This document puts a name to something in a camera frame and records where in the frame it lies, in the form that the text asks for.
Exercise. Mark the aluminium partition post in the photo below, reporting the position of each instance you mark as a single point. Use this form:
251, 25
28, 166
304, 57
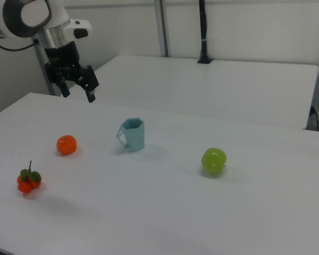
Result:
163, 26

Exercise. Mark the orange mandarin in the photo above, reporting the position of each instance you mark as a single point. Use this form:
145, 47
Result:
66, 144

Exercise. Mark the small oranges cluster with leaves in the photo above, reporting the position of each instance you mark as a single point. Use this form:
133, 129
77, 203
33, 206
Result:
25, 187

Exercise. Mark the black camera pole with base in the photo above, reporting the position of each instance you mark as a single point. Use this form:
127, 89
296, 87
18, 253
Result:
203, 26

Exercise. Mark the light blue hexagonal mug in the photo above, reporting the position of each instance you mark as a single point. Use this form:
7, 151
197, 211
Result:
134, 138

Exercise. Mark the white side table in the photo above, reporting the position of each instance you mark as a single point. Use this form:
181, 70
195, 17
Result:
202, 87

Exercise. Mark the aluminium frame post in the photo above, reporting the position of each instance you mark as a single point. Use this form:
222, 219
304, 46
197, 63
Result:
40, 57

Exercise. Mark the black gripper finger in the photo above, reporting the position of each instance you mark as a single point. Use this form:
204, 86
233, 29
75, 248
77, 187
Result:
63, 86
90, 83

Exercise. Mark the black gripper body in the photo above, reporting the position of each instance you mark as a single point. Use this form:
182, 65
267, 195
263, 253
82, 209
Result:
63, 57

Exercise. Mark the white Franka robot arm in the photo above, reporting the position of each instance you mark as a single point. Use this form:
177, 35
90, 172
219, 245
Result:
29, 13

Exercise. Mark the green apple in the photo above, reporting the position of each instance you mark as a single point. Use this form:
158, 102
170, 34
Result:
212, 160

